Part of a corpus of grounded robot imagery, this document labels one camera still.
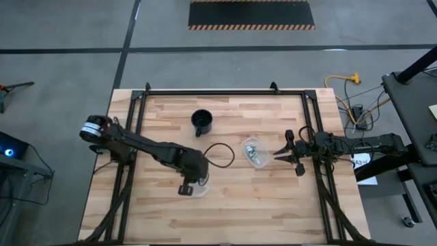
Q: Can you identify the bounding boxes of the black tripod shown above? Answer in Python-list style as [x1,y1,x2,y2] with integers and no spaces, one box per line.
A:
[0,81,36,114]

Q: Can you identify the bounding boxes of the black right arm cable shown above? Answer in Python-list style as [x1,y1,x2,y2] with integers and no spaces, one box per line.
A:
[297,124,318,146]

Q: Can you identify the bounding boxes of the black cart top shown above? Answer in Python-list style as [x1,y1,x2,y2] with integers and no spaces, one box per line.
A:
[381,70,437,167]

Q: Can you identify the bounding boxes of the black mug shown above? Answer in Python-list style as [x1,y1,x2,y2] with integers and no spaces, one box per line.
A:
[190,109,214,138]

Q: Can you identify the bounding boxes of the black stand base beams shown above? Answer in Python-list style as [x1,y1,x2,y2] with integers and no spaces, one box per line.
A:
[354,143,437,233]

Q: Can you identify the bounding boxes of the yellow extension cable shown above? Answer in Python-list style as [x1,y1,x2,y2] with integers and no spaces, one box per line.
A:
[324,72,362,126]

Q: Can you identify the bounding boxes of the black aluminium table frame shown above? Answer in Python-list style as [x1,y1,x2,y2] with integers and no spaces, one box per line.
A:
[77,81,371,246]

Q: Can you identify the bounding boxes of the round clear plastic container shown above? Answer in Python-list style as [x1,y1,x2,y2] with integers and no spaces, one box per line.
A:
[186,174,210,199]

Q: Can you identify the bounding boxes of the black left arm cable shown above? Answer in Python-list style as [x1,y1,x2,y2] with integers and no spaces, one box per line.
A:
[203,142,236,169]

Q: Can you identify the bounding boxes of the black slanted pole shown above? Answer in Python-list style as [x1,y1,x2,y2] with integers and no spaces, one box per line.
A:
[395,46,437,85]

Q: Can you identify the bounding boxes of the grey cart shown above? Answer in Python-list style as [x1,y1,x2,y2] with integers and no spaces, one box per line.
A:
[0,159,55,246]

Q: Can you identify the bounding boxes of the rectangular clear plastic container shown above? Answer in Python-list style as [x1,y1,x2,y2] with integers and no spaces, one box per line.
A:
[241,136,271,169]

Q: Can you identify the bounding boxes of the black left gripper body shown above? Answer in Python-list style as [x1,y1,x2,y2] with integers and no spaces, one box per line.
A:
[177,172,210,197]

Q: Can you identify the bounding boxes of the black computer with blue light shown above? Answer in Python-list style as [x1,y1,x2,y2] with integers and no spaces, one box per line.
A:
[0,131,30,161]

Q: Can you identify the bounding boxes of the black floor cable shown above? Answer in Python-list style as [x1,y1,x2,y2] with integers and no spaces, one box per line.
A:
[343,79,392,133]

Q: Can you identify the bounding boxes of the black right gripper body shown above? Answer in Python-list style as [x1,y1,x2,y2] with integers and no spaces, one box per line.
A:
[285,128,311,178]

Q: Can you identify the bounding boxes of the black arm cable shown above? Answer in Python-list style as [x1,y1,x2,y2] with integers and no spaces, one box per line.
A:
[297,124,318,146]
[203,142,236,169]

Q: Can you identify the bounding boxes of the white paper label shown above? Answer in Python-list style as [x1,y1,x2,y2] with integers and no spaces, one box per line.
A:
[350,153,372,170]

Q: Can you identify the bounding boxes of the white paper sheet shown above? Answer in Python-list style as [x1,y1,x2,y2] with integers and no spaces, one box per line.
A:
[356,176,379,187]

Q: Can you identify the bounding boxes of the black hazard-striped floor mat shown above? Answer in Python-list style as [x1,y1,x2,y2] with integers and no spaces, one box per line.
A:
[188,0,316,31]

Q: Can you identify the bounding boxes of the black power strip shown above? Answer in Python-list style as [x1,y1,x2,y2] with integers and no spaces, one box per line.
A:
[352,105,368,131]

